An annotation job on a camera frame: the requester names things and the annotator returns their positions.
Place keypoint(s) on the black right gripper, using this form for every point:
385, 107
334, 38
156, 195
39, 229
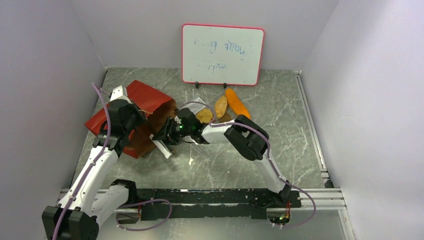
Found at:
168, 138

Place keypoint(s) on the clear plastic tray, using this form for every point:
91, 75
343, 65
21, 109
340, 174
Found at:
215, 149

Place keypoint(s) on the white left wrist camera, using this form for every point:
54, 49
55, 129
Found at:
119, 93

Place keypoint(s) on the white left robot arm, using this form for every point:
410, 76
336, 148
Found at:
82, 211

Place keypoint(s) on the pink framed whiteboard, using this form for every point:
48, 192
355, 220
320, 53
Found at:
221, 54

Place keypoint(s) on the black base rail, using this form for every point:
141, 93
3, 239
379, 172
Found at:
255, 203

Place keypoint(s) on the orange fake bread loaf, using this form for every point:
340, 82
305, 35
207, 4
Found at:
236, 104

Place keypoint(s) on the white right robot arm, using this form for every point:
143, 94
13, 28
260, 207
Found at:
250, 140

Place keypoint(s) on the metal tongs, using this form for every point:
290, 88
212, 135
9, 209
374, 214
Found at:
161, 146

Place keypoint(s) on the red brown paper bag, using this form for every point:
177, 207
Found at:
157, 107

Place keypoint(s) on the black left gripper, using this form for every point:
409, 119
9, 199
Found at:
141, 116

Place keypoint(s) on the clear plastic packet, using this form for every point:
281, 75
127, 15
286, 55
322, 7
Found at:
196, 105

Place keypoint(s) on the dark brown fake bread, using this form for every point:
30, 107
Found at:
225, 118

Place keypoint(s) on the yellow fake bread roll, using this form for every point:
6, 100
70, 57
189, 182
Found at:
205, 116

